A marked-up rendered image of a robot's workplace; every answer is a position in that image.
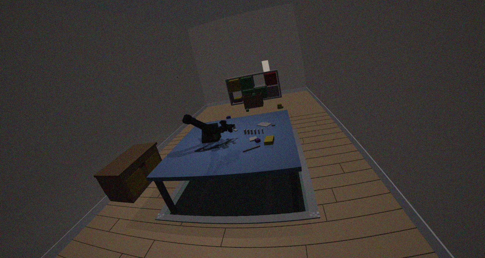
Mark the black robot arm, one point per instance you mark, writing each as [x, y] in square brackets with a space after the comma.
[208, 129]

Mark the yellow rectangular block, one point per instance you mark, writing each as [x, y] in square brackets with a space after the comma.
[269, 140]

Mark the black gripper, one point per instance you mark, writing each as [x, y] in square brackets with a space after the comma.
[229, 127]

